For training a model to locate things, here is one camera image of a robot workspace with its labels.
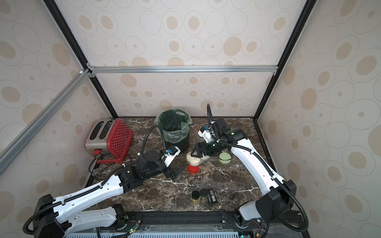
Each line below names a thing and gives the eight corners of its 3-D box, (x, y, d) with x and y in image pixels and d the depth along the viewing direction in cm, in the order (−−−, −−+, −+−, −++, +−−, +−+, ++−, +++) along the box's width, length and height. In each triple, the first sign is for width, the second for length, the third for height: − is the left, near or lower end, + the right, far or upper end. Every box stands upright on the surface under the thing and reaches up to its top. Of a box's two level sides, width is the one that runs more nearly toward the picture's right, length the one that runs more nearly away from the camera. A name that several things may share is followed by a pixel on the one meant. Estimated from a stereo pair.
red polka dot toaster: (92, 162, 96) (75, 147, 82) (106, 135, 111) (93, 118, 97) (123, 162, 96) (111, 147, 82) (132, 135, 111) (124, 118, 97)
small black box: (208, 203, 81) (208, 202, 79) (207, 190, 85) (208, 189, 84) (215, 203, 81) (216, 202, 79) (214, 190, 85) (214, 189, 84)
